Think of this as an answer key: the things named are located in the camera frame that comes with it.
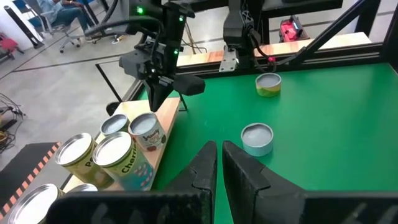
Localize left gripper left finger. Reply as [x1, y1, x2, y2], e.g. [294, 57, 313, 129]
[45, 140, 218, 224]

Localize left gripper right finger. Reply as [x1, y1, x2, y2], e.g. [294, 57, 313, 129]
[221, 140, 398, 224]

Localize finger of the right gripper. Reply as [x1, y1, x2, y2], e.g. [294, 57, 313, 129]
[143, 80, 160, 113]
[155, 83, 175, 113]

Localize Saucy O's meatballs can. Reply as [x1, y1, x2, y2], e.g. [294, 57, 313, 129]
[127, 112, 167, 152]

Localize green label tin can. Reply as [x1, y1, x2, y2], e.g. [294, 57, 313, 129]
[99, 113, 131, 138]

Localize cherries can teal label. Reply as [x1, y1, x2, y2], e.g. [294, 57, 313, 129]
[92, 131, 155, 191]

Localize yellow green label can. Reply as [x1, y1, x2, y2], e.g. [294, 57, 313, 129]
[54, 133, 114, 189]

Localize silver lid tin can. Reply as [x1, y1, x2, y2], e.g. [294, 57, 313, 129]
[7, 183, 65, 224]

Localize wooden shelf black legs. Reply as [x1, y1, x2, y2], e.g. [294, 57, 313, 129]
[58, 60, 189, 192]

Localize short blue salmon can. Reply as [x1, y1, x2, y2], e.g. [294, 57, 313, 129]
[240, 122, 275, 157]

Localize green table mat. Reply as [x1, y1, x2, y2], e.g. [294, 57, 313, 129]
[136, 62, 398, 224]

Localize person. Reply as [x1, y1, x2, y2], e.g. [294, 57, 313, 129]
[37, 0, 103, 41]

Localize grey office chair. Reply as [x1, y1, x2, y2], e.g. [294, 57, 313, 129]
[23, 0, 81, 54]

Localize short yellow green can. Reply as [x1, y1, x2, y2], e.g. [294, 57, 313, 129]
[254, 72, 282, 98]

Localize black tube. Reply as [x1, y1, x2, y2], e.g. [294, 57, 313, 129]
[2, 4, 45, 50]

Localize red black device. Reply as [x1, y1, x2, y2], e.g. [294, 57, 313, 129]
[278, 15, 310, 43]

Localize red chair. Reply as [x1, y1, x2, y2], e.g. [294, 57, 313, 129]
[0, 32, 19, 60]

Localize black mat orange striped edge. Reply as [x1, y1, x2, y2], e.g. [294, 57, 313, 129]
[0, 141, 62, 223]

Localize black floor cables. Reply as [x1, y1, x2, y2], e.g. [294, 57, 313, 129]
[0, 93, 26, 154]

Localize black aluminium rig frame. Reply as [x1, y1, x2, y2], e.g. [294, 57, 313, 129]
[123, 0, 398, 103]

